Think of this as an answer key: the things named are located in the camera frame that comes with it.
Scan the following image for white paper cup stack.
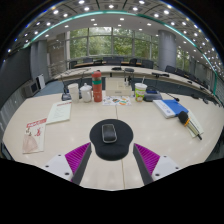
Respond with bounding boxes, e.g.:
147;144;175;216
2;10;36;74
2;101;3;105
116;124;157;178
67;82;80;104

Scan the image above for black computer mouse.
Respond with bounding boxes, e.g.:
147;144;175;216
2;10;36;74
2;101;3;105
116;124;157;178
101;123;118;144

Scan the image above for red thermos bottle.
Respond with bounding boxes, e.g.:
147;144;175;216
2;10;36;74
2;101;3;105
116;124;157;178
91;70;104;103

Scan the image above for black foam handheld microphone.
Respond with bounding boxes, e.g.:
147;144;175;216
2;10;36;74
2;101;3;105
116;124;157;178
177;110;203;141

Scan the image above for colourful sticker sheet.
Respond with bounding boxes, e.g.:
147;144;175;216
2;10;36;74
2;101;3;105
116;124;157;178
102;95;132;107

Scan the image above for white leaflet red header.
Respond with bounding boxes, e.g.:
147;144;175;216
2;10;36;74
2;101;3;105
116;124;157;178
46;100;73;125

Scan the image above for blue and white book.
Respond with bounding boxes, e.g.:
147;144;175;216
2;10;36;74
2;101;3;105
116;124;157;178
152;99;190;119

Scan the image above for dark office chairs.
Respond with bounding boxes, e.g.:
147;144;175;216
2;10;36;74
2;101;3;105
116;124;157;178
68;56;221;98

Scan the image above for red and white magazine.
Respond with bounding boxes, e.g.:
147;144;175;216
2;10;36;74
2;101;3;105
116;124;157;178
22;117;48;155

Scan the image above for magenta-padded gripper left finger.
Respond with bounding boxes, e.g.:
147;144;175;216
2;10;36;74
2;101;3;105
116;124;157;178
43;142;93;186

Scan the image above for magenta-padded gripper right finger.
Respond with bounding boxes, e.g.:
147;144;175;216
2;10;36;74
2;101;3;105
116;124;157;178
131;143;181;187

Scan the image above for black mouse pad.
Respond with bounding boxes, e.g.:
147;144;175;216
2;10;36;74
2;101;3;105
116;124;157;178
89;118;134;162

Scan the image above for white lidded mug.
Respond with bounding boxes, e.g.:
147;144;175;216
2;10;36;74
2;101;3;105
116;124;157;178
79;82;93;103

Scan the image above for white paper cup green print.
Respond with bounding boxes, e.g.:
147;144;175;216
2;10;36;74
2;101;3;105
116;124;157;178
134;77;148;103

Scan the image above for white cardboard box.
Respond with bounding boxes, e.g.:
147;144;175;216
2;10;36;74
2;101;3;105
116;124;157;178
105;78;133;98

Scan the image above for ceiling lights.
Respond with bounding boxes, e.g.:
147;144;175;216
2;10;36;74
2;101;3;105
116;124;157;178
6;0;218;56

